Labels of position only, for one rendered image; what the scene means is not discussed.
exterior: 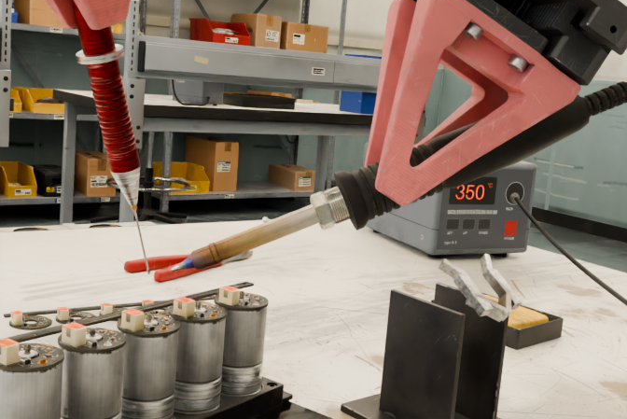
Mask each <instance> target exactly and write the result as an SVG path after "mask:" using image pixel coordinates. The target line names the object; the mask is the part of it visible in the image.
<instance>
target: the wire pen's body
mask: <svg viewBox="0 0 627 419"><path fill-rule="evenodd" d="M71 2H72V6H73V10H74V14H75V18H76V23H77V29H78V34H79V38H80V42H81V47H82V50H81V51H79V52H77V54H76V56H77V62H78V63H80V64H86V67H87V71H88V75H89V78H90V80H91V81H90V84H91V90H92V91H93V93H92V95H93V97H94V98H93V100H94V102H95V107H96V112H97V113H98V114H97V116H98V119H99V123H100V128H101V132H102V135H103V139H104V148H105V150H106V156H107V160H108V164H109V169H110V172H112V173H116V174H121V173H128V172H130V171H133V170H135V169H137V168H138V167H139V166H140V160H139V156H138V151H137V146H136V143H135V140H134V139H135V138H134V134H133V129H132V121H131V116H130V114H129V108H128V104H127V98H126V94H125V90H124V87H123V81H122V76H121V75H120V67H119V63H118V59H119V58H121V57H122V56H124V49H123V46H121V45H118V44H115V41H114V36H113V33H112V28H111V26H109V27H106V28H104V29H101V30H92V29H91V28H90V27H89V25H88V24H87V23H86V21H85V19H84V17H83V16H82V14H81V12H80V10H79V9H78V7H77V4H76V3H75V1H74V0H71Z"/></svg>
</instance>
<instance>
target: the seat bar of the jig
mask: <svg viewBox="0 0 627 419"><path fill-rule="evenodd" d="M283 393H284V385H283V384H280V383H278V382H275V381H273V380H271V379H268V378H266V377H263V376H262V381H261V390H260V391H259V392H258V393H256V394H254V395H250V396H244V397H232V396H225V395H221V394H220V405H219V408H218V409H216V410H214V411H212V412H207V413H200V414H186V413H180V412H174V419H251V418H253V417H256V416H258V415H260V414H262V413H264V412H267V411H270V410H272V409H274V408H276V407H279V406H281V405H282V404H283Z"/></svg>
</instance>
